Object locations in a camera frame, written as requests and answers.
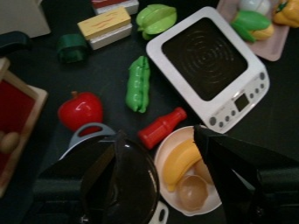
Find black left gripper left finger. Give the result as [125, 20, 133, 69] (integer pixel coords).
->
[78, 130, 132, 224]

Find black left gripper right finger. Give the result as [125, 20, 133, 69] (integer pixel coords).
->
[192, 124, 276, 224]

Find tan toy eggshell half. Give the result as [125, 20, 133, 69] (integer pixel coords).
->
[177, 174, 209, 212]

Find cream pot with black lid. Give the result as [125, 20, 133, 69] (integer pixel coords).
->
[57, 122, 170, 224]

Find yellow toy banana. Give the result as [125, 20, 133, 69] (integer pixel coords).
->
[162, 138, 202, 193]

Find red toy ketchup bottle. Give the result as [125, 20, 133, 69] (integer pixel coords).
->
[137, 106, 188, 151]

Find red toy apple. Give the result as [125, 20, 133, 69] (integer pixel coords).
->
[57, 90, 105, 132]

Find tan wooden egg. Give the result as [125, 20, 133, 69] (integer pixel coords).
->
[0, 130, 21, 155]

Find green toy pea pod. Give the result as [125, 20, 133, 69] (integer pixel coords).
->
[125, 55, 152, 114]

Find wooden box with red panel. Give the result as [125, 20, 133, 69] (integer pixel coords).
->
[0, 56, 49, 200]

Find grey kitchen scale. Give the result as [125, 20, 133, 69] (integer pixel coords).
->
[144, 6, 271, 135]

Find pink plastic tray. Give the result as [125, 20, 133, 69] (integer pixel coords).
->
[214, 0, 291, 62]

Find yellow toy corn green husk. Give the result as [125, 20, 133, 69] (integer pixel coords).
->
[229, 10, 276, 43]

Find yellow white wooden food block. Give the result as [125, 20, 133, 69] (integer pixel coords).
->
[76, 6, 133, 51]

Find light green toy starfruit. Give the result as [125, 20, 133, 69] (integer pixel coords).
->
[134, 3, 178, 41]

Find yellow toy bell pepper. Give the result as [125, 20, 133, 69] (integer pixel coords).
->
[271, 0, 299, 29]

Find white toy garlic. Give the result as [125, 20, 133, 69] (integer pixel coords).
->
[237, 0, 272, 16]

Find red white wooden food block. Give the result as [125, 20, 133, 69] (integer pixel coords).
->
[89, 0, 140, 16]

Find cream toy knife block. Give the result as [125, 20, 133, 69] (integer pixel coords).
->
[0, 0, 52, 39]

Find black toy knife handle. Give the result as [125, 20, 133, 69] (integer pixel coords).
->
[0, 30, 33, 57]

